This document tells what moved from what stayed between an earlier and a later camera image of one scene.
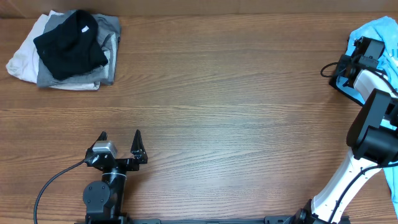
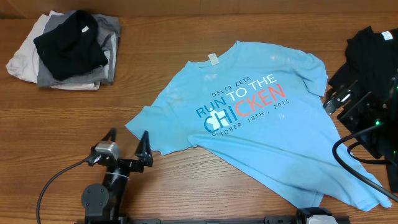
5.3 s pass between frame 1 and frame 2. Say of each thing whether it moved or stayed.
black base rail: stayed
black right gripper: moved
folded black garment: stayed
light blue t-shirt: moved
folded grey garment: stayed
